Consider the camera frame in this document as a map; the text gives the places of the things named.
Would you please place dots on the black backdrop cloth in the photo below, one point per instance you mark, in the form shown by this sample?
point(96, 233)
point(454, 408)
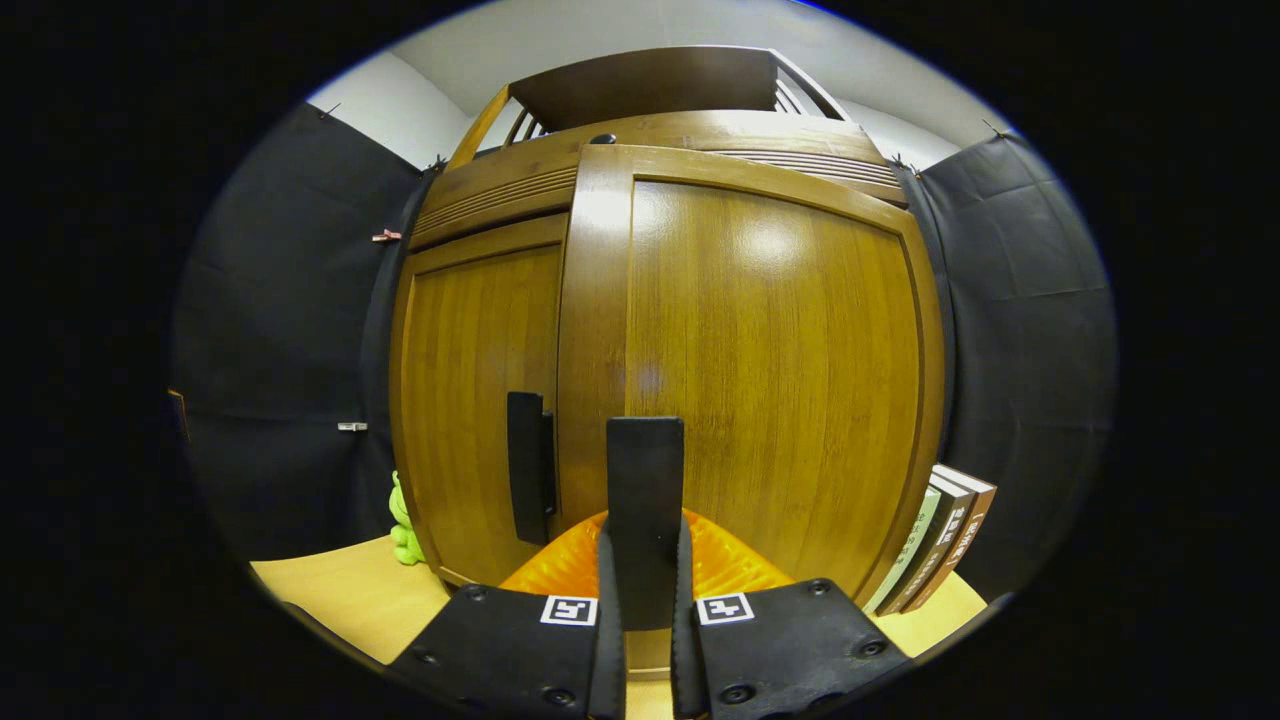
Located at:
point(280, 350)

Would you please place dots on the wooden cabinet drawer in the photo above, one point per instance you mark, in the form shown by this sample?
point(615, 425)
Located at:
point(700, 130)

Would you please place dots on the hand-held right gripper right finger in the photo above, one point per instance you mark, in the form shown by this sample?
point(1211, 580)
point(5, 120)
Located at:
point(685, 665)

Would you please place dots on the dark grey book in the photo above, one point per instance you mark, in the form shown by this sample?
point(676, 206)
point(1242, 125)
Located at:
point(940, 545)

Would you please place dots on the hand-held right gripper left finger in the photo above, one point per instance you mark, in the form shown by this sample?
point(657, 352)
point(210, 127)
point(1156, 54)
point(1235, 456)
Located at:
point(610, 665)

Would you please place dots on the green plush toy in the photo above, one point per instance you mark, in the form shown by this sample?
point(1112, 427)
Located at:
point(404, 535)

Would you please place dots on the red clip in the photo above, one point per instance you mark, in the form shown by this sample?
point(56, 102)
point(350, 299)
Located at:
point(386, 236)

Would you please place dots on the wooden shoe cabinet door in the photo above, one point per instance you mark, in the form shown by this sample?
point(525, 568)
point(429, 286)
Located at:
point(780, 350)
point(470, 380)

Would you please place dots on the wooden double-door shoe cabinet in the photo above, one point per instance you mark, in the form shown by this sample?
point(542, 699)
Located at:
point(640, 85)

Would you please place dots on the green and white book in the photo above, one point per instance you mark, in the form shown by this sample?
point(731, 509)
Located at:
point(905, 560)

